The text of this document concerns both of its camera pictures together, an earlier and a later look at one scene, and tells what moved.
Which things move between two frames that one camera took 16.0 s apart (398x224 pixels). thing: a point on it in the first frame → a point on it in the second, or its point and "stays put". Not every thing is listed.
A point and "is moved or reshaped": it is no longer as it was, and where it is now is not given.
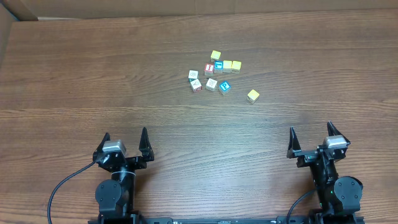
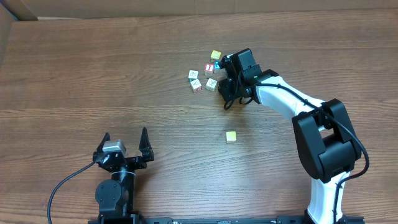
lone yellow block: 253,96 is moved or reshaped
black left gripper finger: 97,152 stays put
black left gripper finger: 145,146 stays put
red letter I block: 209,70 stays put
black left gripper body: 127,160 stays put
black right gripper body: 313,154 → 228,86
